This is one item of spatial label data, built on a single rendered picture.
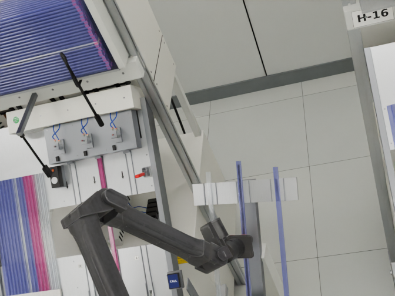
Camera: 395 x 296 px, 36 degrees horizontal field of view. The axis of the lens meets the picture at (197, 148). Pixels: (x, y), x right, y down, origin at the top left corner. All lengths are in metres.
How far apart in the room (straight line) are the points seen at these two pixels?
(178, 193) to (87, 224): 1.20
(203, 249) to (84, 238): 0.37
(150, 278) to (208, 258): 0.55
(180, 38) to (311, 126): 0.95
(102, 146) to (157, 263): 0.45
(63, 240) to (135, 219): 1.19
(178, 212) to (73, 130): 0.61
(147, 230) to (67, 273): 0.79
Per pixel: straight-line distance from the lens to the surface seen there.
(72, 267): 2.29
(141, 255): 2.17
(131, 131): 2.10
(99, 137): 2.14
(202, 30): 3.70
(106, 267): 1.42
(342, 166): 3.33
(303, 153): 3.44
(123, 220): 1.52
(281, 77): 3.88
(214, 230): 1.74
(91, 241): 1.43
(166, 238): 1.58
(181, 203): 2.55
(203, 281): 2.61
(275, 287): 2.14
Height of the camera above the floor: 2.41
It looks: 41 degrees down
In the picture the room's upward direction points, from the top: 24 degrees counter-clockwise
